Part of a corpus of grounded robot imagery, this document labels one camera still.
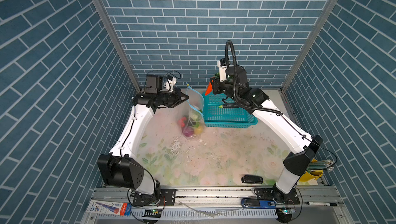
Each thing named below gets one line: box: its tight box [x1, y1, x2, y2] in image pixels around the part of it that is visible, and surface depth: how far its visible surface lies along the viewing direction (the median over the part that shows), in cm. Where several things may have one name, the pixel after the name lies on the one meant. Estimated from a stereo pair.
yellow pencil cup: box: [299, 158, 324, 183], surface depth 73 cm
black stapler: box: [241, 174, 264, 184], surface depth 79 cm
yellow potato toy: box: [194, 125, 204, 135], surface depth 93 cm
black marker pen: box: [304, 201, 338, 207], surface depth 73 cm
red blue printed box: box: [86, 199, 132, 217], surface depth 71 cm
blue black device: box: [241, 198, 276, 209], surface depth 71 cm
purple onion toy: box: [182, 126, 195, 137], surface depth 93 cm
